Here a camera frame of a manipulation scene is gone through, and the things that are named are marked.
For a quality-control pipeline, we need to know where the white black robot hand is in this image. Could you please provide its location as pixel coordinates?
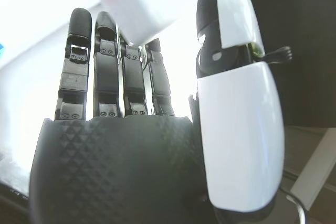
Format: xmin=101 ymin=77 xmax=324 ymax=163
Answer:
xmin=28 ymin=0 xmax=292 ymax=224

